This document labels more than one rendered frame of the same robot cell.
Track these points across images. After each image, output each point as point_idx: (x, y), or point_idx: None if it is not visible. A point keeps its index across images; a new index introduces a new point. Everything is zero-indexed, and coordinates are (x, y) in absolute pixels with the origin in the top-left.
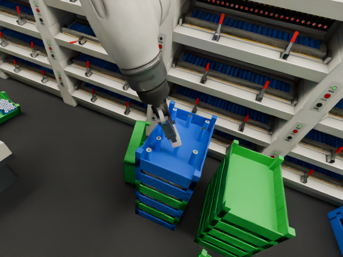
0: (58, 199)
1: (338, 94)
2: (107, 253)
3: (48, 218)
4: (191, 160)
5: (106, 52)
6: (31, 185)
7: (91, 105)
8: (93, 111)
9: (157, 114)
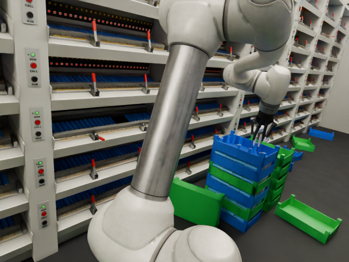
0: None
1: (242, 97)
2: (274, 257)
3: None
4: (260, 151)
5: (278, 99)
6: None
7: (81, 227)
8: (87, 233)
9: (270, 123)
